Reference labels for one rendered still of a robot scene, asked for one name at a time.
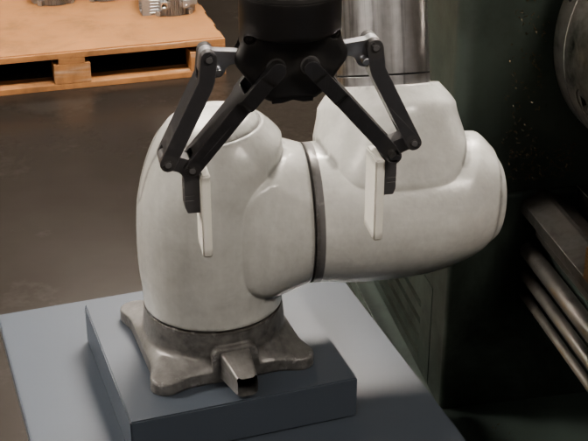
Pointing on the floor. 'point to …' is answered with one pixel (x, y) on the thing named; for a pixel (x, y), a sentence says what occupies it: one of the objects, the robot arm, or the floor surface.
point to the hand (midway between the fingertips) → (290, 227)
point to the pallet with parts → (99, 39)
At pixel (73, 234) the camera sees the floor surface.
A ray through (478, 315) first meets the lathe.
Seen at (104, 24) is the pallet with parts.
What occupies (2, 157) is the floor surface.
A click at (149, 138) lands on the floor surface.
